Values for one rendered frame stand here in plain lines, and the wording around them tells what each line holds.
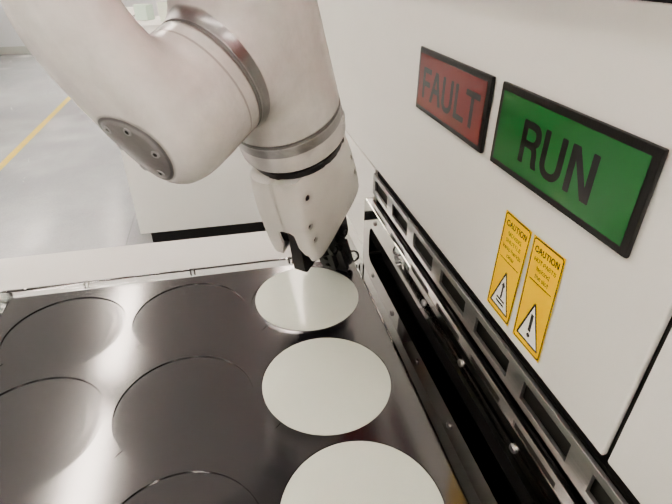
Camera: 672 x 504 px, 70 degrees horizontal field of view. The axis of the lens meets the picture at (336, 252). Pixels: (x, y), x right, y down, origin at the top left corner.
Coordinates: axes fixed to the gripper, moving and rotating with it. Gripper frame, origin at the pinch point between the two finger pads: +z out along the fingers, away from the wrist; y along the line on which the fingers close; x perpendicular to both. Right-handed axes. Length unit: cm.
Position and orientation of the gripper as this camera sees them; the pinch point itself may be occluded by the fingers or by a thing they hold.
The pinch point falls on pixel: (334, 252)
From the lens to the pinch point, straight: 50.2
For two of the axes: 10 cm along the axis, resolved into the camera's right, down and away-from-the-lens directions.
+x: 8.9, 2.4, -3.9
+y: -4.2, 7.8, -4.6
